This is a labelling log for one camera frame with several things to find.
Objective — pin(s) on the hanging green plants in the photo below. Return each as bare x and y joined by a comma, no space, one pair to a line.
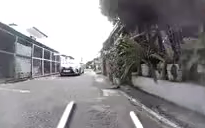
123,60

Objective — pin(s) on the white car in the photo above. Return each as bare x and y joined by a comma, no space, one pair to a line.
70,69

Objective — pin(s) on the grey asphalt road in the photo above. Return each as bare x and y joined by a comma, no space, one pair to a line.
56,100

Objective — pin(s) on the robot's own part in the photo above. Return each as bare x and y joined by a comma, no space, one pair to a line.
65,115
136,119

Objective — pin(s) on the row of plant pots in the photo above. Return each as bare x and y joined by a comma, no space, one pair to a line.
170,71

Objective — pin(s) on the dark leafy tree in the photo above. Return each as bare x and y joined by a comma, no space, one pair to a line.
156,16

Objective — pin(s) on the concrete gutter strip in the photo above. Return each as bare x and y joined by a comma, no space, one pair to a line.
163,108

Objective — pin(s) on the low white wall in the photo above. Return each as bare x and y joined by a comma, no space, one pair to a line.
176,93

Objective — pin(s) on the grey wall with panels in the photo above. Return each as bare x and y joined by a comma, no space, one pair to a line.
20,56

